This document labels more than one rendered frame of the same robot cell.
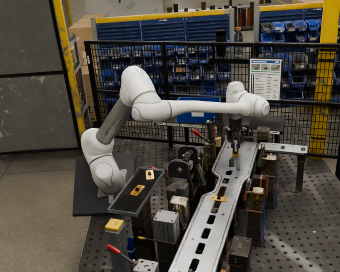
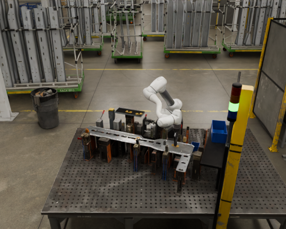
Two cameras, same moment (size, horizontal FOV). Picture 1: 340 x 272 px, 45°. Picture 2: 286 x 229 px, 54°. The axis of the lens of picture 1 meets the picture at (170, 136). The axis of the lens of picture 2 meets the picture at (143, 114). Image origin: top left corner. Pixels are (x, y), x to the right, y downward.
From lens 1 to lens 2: 3.57 m
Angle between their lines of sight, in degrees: 78
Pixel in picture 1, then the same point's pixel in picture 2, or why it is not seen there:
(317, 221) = (149, 192)
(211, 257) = (103, 135)
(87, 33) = not seen: outside the picture
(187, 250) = (108, 131)
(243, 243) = (105, 139)
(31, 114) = (268, 105)
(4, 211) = not seen: hidden behind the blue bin
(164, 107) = (148, 94)
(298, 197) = (172, 190)
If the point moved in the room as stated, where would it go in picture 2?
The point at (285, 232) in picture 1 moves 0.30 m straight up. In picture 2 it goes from (142, 179) to (141, 157)
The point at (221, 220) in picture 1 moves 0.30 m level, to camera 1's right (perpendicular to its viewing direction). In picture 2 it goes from (122, 138) to (121, 153)
